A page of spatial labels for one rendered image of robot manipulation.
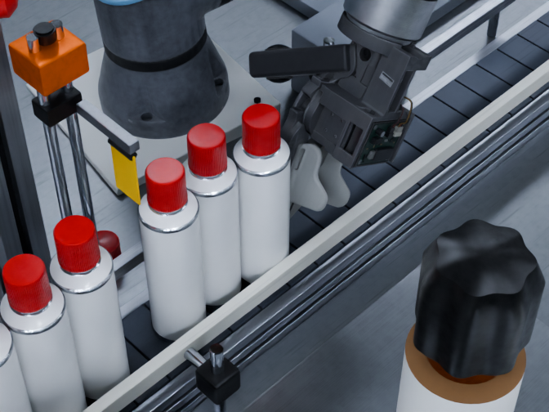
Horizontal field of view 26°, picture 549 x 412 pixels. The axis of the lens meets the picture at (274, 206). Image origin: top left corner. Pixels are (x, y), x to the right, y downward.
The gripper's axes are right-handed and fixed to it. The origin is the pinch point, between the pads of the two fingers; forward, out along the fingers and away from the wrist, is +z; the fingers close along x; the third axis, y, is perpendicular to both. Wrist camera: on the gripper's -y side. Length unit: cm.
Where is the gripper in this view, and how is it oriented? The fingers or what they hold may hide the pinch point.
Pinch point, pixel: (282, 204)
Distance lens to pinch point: 114.8
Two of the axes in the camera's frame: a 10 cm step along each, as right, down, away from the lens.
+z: -3.6, 8.4, 4.0
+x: 6.2, -1.1, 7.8
